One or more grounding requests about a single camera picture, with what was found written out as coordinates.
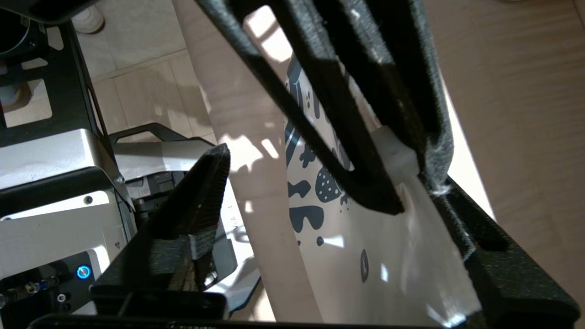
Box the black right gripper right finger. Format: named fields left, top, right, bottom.
left=430, top=175, right=582, bottom=328

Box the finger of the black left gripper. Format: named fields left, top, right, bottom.
left=320, top=0, right=456, bottom=193
left=196, top=0, right=406, bottom=216

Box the white horse-print zip pouch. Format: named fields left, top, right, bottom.
left=283, top=59, right=484, bottom=327

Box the silver white robot torso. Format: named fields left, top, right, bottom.
left=0, top=0, right=262, bottom=321

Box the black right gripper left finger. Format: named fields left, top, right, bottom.
left=89, top=143, right=232, bottom=321

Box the light wood shelf desk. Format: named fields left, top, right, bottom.
left=174, top=0, right=585, bottom=323

